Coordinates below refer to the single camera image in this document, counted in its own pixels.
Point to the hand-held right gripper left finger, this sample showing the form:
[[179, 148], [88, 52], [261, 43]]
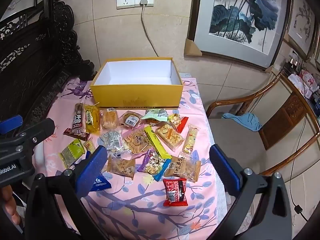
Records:
[[93, 170]]

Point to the wooden armchair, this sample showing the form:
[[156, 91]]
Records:
[[240, 147]]

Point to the pink floral bag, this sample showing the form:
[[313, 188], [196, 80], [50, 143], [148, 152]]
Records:
[[306, 80]]

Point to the small yellow snack packet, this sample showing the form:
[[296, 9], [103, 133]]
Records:
[[89, 146]]

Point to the clear silver snack packet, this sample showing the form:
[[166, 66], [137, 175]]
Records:
[[112, 141]]

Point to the framed lotus painting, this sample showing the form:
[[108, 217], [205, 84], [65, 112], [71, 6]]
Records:
[[240, 12]]

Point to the brown sausage packet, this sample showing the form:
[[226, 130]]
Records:
[[78, 118]]

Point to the yellow cardboard box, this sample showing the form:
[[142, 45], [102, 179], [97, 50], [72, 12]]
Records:
[[136, 96]]

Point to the red snack packet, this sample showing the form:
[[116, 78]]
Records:
[[175, 191]]

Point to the light green snack packet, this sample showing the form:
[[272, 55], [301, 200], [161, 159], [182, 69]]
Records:
[[156, 116]]

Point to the cardboard corner protector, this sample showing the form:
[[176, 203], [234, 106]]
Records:
[[273, 69], [192, 47]]

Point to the clear round cracker packet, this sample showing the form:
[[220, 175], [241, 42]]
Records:
[[136, 141]]

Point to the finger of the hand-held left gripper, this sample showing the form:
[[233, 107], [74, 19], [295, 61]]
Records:
[[10, 125], [32, 133]]

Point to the framed bird picture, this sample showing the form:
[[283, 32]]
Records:
[[20, 0]]

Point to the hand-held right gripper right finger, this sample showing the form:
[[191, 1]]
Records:
[[222, 167]]

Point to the clear golden cake packet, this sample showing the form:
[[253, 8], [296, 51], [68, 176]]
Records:
[[109, 118]]

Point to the long cream bar packet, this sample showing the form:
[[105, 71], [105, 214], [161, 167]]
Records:
[[191, 140]]

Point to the clear labelled pastry packet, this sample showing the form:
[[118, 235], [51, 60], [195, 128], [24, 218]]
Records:
[[131, 120]]

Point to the purple snack packet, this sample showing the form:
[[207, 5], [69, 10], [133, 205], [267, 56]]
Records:
[[152, 164]]

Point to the dark carved wooden bench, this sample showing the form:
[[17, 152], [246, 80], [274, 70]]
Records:
[[30, 62]]

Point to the blue snack packet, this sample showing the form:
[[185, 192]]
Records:
[[102, 183]]

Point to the pink floral tablecloth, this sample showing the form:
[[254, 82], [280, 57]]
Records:
[[140, 212]]

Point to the light blue cloth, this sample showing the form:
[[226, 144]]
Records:
[[243, 121]]

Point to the person's left hand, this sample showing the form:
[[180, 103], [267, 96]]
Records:
[[8, 203]]

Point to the framed flower painting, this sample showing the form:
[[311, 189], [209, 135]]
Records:
[[302, 20]]

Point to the clear brown cracker packet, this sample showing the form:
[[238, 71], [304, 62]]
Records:
[[121, 167]]

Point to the dark brown chocolate packet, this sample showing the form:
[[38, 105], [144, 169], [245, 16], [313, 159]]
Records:
[[77, 135]]

